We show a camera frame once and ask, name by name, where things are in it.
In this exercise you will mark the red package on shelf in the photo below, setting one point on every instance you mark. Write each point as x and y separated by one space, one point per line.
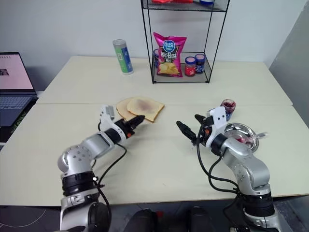
169 1

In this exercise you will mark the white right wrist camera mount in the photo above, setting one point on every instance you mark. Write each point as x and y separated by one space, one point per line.
219 118

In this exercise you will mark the blue jam jar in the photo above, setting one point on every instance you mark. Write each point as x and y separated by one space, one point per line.
200 64

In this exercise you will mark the blue lidded container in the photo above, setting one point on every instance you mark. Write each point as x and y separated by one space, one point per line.
206 2

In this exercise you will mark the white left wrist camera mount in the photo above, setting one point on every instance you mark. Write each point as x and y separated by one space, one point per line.
108 122

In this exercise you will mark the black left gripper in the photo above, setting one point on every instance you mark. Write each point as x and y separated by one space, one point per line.
125 128

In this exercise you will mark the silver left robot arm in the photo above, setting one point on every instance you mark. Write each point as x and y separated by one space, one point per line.
96 145

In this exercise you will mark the red jam jar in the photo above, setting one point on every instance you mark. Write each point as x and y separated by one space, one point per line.
190 67

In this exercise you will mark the open blue laptop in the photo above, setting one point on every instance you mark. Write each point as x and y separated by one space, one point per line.
14 79

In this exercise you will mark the pink potato chips bag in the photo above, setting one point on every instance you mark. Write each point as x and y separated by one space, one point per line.
169 58

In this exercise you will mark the round metal dish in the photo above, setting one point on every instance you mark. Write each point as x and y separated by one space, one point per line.
241 130

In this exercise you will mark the dark rounded shape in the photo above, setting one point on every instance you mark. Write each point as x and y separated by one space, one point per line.
142 221

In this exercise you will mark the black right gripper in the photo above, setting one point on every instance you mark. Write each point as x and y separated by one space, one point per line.
204 135

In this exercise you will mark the green blue cylindrical can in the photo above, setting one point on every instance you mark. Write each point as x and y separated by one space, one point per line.
123 56

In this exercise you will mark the open glass jam jar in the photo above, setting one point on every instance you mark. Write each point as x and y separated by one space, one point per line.
228 107

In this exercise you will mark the blue jar behind chips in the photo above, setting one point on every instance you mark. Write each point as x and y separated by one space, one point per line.
156 58

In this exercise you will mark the jam-smeared white bread slice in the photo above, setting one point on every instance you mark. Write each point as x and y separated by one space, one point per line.
144 107

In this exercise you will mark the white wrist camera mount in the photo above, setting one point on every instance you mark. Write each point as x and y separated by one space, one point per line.
108 122
219 118

